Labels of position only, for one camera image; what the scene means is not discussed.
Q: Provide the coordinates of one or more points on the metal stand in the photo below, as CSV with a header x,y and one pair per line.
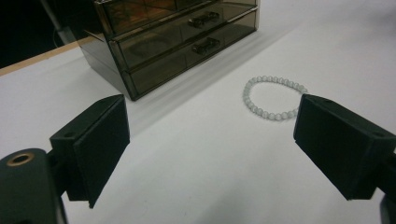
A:
x,y
60,25

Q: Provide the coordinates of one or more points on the smoky acrylic drawer organiser frame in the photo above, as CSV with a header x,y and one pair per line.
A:
x,y
99,59

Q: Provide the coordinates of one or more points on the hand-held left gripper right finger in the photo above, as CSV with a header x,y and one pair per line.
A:
x,y
339,146

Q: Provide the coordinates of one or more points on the smoky acrylic drawer with dividers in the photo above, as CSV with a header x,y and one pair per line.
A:
x,y
130,15

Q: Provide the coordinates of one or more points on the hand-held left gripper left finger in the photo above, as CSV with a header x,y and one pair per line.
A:
x,y
93,146

